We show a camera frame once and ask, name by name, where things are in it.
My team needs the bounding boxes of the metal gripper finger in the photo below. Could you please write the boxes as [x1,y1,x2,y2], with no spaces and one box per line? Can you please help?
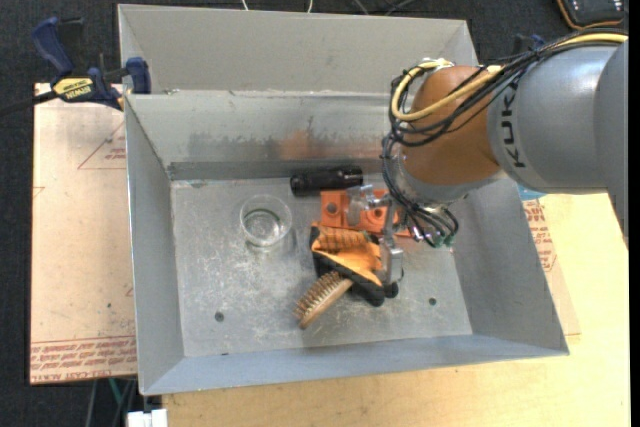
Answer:
[381,248,405,287]
[347,184,376,226]

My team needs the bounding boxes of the grey metal bin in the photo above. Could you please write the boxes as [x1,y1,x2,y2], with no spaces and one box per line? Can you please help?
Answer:
[117,3,571,397]

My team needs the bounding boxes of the wooden bristle brush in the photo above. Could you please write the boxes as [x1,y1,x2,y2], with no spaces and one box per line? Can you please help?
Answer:
[291,270,356,331]

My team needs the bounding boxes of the black cylindrical tube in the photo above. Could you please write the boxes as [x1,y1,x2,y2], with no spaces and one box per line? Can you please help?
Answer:
[289,165,365,198]

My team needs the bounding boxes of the clear glass cup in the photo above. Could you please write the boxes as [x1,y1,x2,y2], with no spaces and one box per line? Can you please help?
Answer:
[238,194,294,250]

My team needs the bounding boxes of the orange plastic block with holes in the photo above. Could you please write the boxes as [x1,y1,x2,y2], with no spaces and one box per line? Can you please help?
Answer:
[319,188,417,240]

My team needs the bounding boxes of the orange and black work glove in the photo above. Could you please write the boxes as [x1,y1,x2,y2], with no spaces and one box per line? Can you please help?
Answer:
[307,223,401,308]

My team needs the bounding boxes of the brown cardboard board red print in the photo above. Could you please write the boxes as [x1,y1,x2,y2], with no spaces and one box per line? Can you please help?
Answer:
[29,82,583,387]

